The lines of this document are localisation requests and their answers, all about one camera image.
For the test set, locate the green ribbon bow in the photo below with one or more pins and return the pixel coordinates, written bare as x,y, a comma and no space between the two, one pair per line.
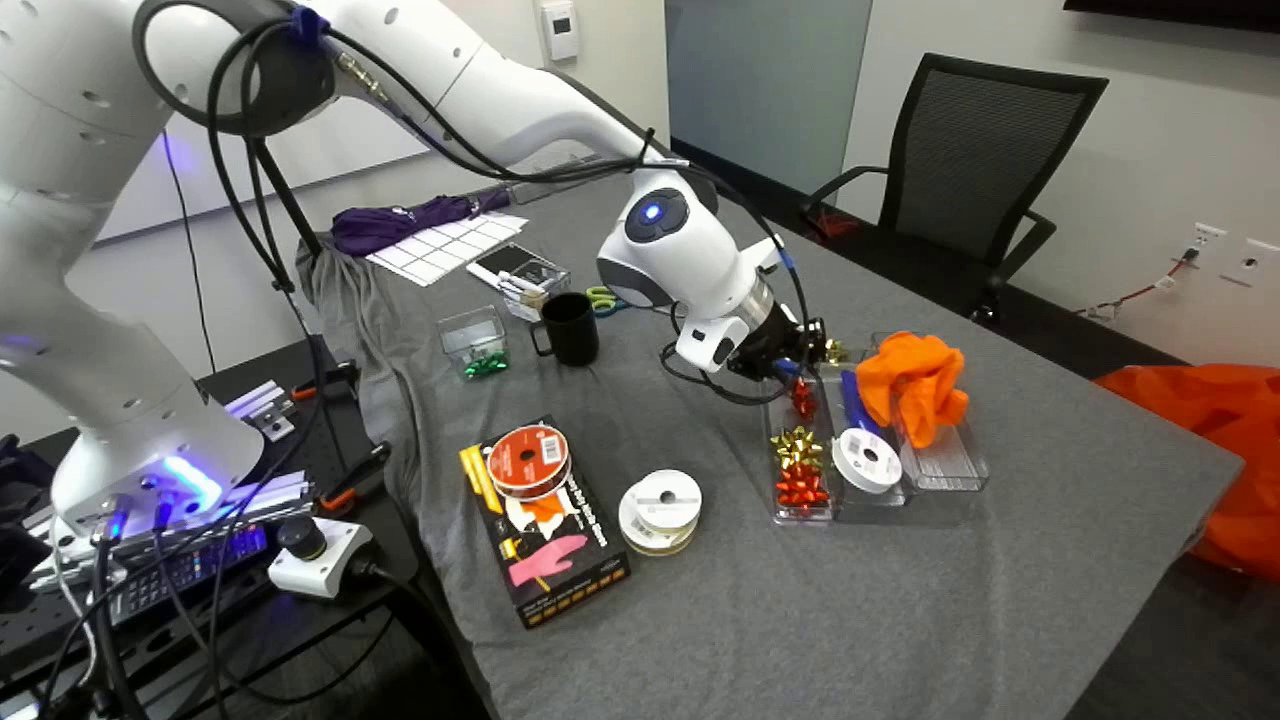
490,365

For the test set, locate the black wall television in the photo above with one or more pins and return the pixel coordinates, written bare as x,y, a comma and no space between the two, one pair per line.
1174,11

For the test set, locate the white wall thermostat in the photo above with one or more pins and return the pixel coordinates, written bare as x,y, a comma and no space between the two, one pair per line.
560,28

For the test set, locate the purple cloth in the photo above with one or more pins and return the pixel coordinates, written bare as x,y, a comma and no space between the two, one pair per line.
402,222

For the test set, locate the gray tablecloth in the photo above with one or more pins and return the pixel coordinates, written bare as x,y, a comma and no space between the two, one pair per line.
745,614

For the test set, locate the orange bag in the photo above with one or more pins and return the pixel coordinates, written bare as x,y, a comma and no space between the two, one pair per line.
1213,426

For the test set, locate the white wall outlet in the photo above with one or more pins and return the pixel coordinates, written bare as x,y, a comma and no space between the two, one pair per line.
1240,262

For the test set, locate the orange ribbon spool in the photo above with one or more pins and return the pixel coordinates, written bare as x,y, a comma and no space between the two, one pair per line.
528,460

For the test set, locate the gold ribbon bow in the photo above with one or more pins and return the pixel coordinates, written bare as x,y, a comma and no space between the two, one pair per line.
801,445

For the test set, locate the small gold bow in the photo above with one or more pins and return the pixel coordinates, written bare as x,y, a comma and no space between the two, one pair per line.
833,355

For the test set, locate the red ribbon bow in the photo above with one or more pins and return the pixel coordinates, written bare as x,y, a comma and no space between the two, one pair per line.
805,489
805,401

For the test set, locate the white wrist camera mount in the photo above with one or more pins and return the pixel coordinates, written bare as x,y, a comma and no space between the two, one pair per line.
705,346

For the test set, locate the orange cloth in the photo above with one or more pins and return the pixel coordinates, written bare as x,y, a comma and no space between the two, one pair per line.
915,381

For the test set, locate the white ribbon spool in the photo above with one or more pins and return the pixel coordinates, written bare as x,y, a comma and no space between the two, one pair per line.
663,514

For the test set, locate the black robot stand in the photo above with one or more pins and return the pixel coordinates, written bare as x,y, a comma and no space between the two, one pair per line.
265,625

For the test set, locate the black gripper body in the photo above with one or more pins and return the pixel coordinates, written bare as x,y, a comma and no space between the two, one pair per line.
783,343

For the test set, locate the white label sheets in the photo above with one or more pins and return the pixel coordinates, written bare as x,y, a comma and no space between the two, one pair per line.
445,247

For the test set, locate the black mug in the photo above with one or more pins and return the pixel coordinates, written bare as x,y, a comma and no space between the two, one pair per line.
571,328

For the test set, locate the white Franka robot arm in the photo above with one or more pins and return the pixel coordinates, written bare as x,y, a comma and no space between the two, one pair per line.
442,64

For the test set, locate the white tape roll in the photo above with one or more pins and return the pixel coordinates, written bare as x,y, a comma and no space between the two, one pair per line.
870,460

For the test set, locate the clear compartment organizer tray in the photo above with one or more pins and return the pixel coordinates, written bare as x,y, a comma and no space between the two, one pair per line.
955,467

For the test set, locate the black mesh office chair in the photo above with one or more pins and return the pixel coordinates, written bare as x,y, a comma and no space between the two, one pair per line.
984,144

